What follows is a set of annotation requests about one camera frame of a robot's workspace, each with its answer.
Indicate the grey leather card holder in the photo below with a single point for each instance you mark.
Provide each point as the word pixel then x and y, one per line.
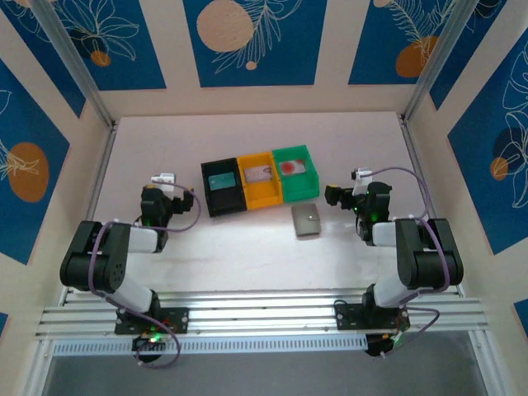
pixel 307 222

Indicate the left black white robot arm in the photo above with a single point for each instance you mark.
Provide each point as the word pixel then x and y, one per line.
pixel 95 264

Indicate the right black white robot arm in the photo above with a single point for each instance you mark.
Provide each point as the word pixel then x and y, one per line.
pixel 433 255

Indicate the teal VIP card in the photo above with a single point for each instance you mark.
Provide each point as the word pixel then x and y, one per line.
pixel 222 181

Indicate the white card with red circles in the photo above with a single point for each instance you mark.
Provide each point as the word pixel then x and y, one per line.
pixel 293 167

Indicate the white silver VIP card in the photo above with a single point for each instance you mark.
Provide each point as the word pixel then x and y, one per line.
pixel 258 174

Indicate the green plastic bin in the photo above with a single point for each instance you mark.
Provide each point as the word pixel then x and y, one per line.
pixel 299 188

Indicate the black plastic bin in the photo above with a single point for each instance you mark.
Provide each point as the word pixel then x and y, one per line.
pixel 224 203

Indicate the yellow plastic bin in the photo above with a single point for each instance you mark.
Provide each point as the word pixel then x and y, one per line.
pixel 264 194

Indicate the black controller board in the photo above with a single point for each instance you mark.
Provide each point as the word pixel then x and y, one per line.
pixel 381 345
pixel 148 344

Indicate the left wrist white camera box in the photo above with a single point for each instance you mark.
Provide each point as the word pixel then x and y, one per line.
pixel 163 179

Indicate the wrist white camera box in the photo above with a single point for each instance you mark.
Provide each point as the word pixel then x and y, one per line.
pixel 163 179
pixel 362 175

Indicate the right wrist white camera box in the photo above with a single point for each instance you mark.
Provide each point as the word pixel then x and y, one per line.
pixel 362 175

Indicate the aluminium side rail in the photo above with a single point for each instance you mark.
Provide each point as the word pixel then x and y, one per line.
pixel 101 177
pixel 418 177

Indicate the blue floral wall panel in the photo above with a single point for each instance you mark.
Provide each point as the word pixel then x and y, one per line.
pixel 371 49
pixel 136 62
pixel 41 53
pixel 474 206
pixel 482 41
pixel 24 231
pixel 288 62

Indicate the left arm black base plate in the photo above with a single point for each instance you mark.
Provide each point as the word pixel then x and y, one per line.
pixel 177 319

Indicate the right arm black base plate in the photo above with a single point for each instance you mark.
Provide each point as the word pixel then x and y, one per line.
pixel 348 317

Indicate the aluminium mounting rail frame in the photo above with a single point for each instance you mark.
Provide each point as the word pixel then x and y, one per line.
pixel 264 313

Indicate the aluminium corner post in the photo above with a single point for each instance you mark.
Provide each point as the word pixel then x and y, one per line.
pixel 441 62
pixel 74 62

